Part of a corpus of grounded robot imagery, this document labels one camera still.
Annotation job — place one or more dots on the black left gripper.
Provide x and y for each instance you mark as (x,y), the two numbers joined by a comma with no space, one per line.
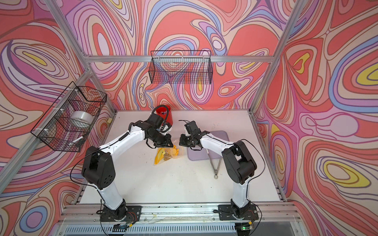
(167,140)

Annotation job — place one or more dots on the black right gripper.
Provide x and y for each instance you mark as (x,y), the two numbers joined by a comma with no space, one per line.
(182,142)

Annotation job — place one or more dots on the clear resealable bag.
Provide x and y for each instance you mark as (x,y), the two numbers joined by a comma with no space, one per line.
(165,154)

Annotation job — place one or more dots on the metal tongs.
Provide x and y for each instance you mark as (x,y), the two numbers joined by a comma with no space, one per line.
(215,161)

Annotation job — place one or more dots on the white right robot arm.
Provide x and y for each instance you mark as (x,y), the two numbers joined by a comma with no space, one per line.
(239,164)

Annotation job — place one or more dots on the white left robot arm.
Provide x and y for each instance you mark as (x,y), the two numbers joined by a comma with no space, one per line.
(99,163)

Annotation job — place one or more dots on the lavender plastic tray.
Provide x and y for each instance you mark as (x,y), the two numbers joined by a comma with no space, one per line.
(206,153)

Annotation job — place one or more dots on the red cup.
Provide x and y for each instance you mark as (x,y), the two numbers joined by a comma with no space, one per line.
(164,111)

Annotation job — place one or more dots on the black wire basket on back wall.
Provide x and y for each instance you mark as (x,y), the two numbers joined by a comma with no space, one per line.
(181,67)

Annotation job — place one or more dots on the black wire basket on wall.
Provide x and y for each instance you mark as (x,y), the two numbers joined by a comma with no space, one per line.
(54,128)
(181,67)

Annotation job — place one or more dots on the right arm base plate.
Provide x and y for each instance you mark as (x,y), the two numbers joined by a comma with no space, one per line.
(231,212)

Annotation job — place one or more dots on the black wire basket on left wall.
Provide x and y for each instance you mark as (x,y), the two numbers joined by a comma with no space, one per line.
(54,128)

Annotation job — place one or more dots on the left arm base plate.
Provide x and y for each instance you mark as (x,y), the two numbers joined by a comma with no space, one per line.
(127,214)

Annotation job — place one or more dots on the aluminium corner frame post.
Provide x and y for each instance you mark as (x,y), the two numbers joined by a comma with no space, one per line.
(293,18)

